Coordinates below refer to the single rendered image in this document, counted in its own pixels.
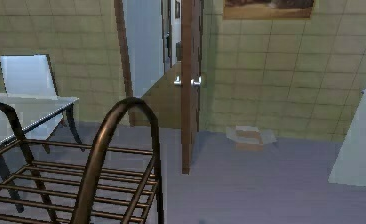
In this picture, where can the small dark framed picture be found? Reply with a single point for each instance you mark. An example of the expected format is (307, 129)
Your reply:
(177, 9)

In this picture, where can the open cardboard box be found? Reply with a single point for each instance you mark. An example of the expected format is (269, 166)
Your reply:
(249, 136)

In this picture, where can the brown wooden room door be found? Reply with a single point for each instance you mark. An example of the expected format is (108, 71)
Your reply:
(190, 100)

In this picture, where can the glass table with dark legs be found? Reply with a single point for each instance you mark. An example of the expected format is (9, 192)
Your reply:
(31, 111)

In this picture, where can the framed brown picture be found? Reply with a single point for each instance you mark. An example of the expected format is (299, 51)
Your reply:
(267, 8)

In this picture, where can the white chair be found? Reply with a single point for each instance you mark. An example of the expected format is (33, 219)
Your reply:
(26, 75)

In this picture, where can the pale grey door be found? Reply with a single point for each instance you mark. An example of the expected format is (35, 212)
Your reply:
(357, 150)

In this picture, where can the brown metal slatted chair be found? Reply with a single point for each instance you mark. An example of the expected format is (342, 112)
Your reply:
(97, 156)

